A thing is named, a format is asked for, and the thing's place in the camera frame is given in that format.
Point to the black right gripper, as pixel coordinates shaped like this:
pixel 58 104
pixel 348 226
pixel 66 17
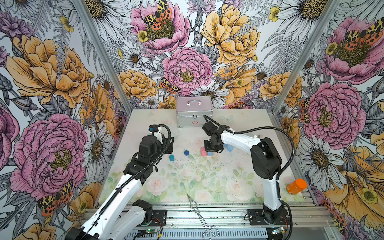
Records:
pixel 208 149

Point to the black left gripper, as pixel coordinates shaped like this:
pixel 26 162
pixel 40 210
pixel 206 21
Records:
pixel 169 146

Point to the pink rectangular block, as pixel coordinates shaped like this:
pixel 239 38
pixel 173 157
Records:
pixel 203 152

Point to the light blue cube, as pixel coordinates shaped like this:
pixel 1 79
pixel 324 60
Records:
pixel 230 148

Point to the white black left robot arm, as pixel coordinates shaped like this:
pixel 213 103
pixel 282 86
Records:
pixel 109 222

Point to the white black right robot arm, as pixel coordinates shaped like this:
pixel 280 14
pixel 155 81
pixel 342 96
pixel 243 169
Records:
pixel 266 161

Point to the silver aluminium case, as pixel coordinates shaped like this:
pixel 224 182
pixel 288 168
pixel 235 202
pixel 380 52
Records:
pixel 190 111

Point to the left green circuit board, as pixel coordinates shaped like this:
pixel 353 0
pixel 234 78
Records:
pixel 149 233

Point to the green circuit board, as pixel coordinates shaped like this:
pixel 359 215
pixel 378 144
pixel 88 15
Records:
pixel 149 233
pixel 277 231

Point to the orange plastic bottle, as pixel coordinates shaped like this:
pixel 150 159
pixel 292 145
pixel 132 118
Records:
pixel 297 186

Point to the right green circuit board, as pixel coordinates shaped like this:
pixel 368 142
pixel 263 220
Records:
pixel 277 231

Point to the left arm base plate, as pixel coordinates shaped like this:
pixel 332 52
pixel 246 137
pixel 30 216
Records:
pixel 159 218

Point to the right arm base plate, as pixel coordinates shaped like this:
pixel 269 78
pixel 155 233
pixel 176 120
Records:
pixel 257 217

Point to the metal wire tongs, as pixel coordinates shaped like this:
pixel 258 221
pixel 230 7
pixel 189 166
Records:
pixel 209 231

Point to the aluminium rail frame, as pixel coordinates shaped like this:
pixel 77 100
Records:
pixel 231 215

